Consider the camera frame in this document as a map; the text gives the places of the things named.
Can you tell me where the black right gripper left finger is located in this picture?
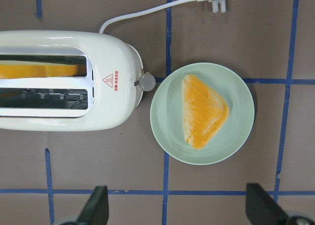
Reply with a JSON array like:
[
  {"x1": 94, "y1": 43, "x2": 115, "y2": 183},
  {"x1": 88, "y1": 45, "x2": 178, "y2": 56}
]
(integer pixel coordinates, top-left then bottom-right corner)
[{"x1": 75, "y1": 186, "x2": 109, "y2": 225}]

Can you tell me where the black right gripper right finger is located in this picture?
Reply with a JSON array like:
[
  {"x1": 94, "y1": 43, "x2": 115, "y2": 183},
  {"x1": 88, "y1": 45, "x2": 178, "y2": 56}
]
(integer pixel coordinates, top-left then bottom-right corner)
[{"x1": 246, "y1": 183, "x2": 288, "y2": 225}]

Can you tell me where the white two-slot toaster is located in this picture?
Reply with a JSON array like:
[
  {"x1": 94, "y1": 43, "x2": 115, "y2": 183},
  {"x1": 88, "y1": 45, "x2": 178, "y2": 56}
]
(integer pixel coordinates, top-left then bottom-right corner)
[{"x1": 0, "y1": 31, "x2": 156, "y2": 131}]

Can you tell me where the toast slice in toaster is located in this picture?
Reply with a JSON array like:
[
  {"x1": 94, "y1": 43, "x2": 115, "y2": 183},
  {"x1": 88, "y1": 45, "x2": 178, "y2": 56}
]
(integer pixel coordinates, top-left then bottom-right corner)
[{"x1": 0, "y1": 61, "x2": 87, "y2": 79}]

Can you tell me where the triangular toast on plate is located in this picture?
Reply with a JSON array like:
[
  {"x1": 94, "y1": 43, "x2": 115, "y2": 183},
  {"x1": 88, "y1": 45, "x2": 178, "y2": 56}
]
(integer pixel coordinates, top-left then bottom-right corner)
[{"x1": 181, "y1": 74, "x2": 230, "y2": 149}]

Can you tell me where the light green round plate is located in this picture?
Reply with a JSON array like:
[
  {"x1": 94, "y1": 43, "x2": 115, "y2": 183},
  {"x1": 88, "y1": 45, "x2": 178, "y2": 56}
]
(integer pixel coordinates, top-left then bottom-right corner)
[{"x1": 150, "y1": 63, "x2": 255, "y2": 165}]

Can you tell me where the white power cable with plug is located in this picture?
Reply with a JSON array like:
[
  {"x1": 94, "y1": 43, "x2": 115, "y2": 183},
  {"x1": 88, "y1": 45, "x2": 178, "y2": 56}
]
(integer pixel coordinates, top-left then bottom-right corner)
[{"x1": 98, "y1": 0, "x2": 230, "y2": 34}]

